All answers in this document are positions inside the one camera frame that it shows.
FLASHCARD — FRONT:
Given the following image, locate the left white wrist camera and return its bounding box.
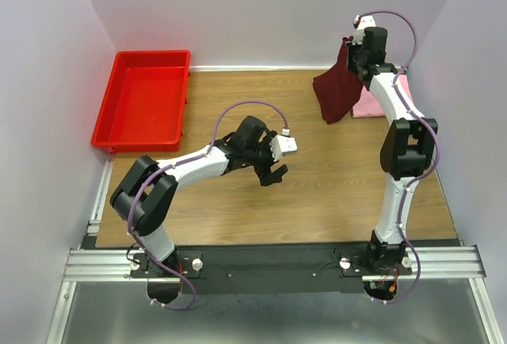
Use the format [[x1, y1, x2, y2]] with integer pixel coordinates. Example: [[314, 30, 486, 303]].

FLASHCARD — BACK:
[[269, 135, 298, 162]]

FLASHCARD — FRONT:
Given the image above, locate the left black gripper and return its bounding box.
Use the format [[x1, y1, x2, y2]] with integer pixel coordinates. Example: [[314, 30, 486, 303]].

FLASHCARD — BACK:
[[245, 132, 288, 187]]

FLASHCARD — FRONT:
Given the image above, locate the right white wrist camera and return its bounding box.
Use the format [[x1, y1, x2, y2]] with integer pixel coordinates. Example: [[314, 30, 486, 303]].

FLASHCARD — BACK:
[[353, 15, 376, 44]]

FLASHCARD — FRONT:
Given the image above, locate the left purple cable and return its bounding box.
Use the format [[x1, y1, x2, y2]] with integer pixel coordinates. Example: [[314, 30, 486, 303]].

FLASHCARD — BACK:
[[127, 100, 292, 312]]

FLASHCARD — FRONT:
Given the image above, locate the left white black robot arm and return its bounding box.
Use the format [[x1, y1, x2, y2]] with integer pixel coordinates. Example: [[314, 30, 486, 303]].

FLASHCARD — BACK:
[[109, 116, 297, 277]]

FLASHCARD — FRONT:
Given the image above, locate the aluminium frame rail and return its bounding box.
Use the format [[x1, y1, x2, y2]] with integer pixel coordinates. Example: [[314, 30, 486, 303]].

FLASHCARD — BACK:
[[63, 247, 486, 282]]

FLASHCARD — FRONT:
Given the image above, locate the red plastic bin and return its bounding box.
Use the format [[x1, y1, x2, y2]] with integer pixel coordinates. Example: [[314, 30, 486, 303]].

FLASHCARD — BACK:
[[91, 50, 191, 153]]

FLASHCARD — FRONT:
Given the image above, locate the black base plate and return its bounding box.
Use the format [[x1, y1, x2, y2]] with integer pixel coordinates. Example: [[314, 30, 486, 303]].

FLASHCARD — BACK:
[[130, 242, 415, 300]]

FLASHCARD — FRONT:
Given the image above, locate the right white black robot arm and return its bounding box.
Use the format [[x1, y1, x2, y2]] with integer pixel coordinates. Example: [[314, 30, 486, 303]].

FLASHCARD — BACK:
[[347, 26, 438, 274]]

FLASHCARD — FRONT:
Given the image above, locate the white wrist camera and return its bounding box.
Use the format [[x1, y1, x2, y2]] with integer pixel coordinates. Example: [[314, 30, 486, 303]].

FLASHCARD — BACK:
[[353, 15, 376, 44], [269, 135, 298, 162]]

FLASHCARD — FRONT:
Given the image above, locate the maroon t shirt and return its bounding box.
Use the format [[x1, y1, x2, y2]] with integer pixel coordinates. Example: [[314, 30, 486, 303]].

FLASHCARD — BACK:
[[313, 37, 363, 124]]

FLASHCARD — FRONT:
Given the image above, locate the folded pink t shirt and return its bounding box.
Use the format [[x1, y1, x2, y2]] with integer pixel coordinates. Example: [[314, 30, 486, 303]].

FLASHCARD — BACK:
[[350, 74, 413, 118]]

